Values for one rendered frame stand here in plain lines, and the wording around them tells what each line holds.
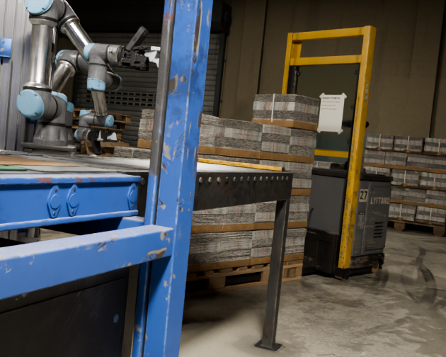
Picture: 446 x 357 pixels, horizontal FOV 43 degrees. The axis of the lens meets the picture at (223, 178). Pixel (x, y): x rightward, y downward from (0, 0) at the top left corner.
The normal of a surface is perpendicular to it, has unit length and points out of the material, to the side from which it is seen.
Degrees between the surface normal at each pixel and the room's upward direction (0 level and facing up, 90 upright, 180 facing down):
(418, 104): 90
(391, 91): 90
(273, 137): 90
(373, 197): 90
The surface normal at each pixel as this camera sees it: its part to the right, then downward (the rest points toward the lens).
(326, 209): -0.69, -0.03
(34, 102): -0.25, 0.15
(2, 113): 0.20, 0.07
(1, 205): 0.90, 0.11
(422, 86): -0.41, 0.00
